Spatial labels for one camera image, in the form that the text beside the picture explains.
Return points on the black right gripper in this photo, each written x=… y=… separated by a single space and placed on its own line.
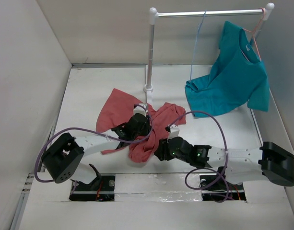
x=161 y=151

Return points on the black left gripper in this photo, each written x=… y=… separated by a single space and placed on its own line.
x=146 y=127

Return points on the red t shirt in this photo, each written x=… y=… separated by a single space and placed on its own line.
x=118 y=110

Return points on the blue wire hanger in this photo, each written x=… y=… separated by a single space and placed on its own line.
x=195 y=44

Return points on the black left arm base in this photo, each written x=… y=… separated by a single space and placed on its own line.
x=100 y=189

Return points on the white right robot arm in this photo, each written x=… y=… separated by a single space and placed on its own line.
x=269 y=162

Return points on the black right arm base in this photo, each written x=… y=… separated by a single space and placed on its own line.
x=218 y=191

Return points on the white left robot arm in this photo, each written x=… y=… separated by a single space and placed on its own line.
x=63 y=158

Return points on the teal t shirt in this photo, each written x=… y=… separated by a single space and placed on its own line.
x=237 y=77

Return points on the white metal clothes rack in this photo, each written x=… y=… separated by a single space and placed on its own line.
x=154 y=15

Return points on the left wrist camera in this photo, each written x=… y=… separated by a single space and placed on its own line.
x=141 y=108

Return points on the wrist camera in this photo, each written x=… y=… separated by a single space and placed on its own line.
x=141 y=108
x=173 y=131

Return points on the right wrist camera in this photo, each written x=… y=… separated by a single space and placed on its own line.
x=173 y=131

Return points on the pink wire hanger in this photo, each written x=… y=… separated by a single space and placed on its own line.
x=256 y=30

